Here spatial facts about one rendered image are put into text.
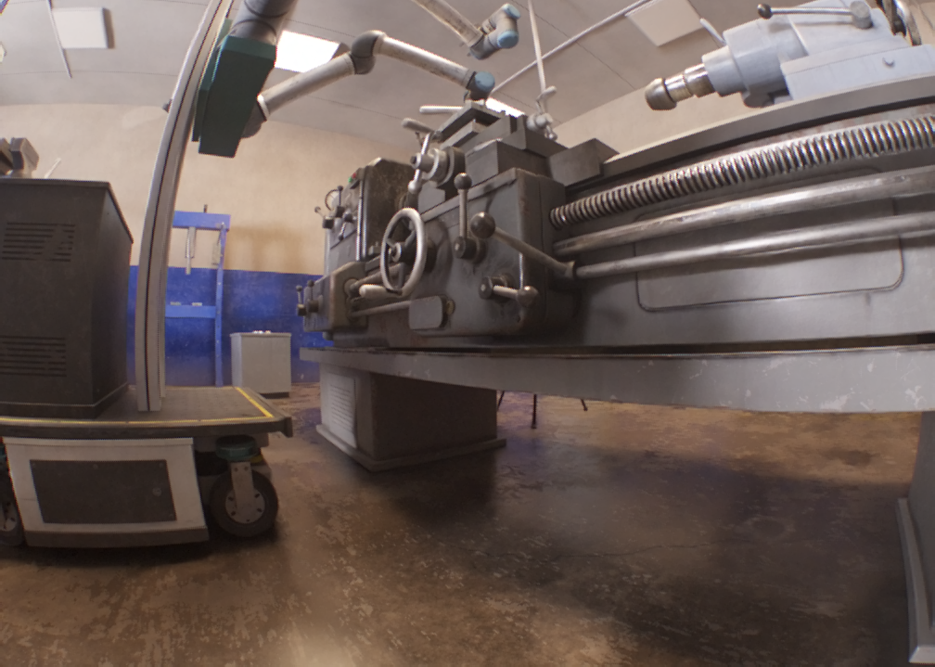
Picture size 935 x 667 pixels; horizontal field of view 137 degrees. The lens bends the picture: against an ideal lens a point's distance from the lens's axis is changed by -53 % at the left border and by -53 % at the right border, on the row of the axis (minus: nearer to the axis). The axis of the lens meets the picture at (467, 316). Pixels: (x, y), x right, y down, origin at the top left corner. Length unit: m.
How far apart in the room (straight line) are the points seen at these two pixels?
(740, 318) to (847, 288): 0.18
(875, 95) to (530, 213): 0.63
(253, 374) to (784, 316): 3.39
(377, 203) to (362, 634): 1.55
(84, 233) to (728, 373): 1.16
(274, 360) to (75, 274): 2.70
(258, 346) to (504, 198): 2.96
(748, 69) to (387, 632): 1.28
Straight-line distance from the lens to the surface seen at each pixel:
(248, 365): 3.45
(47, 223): 1.04
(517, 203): 0.70
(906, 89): 0.72
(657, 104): 1.06
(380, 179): 1.80
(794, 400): 0.47
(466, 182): 0.72
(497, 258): 0.72
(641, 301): 0.71
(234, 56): 1.16
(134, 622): 0.84
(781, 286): 0.64
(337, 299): 1.62
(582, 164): 0.80
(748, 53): 0.98
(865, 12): 0.93
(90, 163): 5.57
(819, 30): 0.96
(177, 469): 0.91
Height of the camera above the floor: 0.49
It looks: 4 degrees up
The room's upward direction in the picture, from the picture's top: 1 degrees counter-clockwise
